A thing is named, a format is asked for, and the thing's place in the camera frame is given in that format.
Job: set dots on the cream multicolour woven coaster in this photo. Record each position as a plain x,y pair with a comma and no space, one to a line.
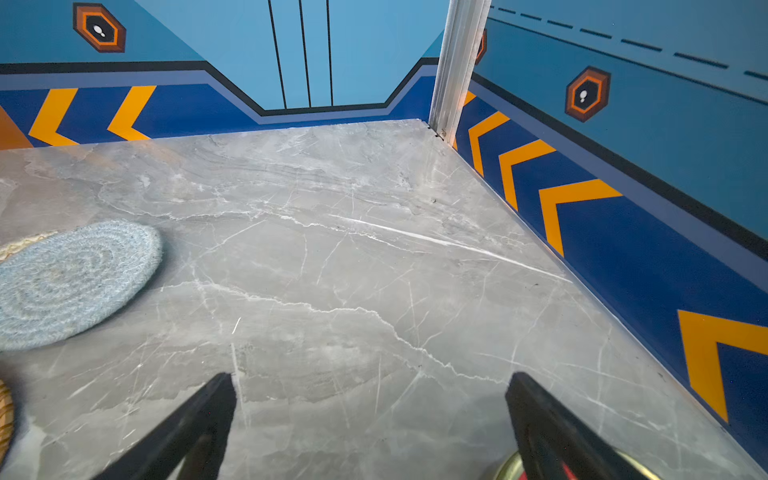
14,247

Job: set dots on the grey aluminium corner post right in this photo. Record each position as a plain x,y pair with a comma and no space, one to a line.
462,36

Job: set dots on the light blue woven coaster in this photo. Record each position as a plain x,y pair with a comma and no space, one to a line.
69,282

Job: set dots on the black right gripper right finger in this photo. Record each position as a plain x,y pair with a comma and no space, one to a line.
554,443

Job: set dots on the tan rattan coaster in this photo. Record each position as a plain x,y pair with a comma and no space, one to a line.
7,410

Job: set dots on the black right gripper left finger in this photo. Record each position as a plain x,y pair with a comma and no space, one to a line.
188,444

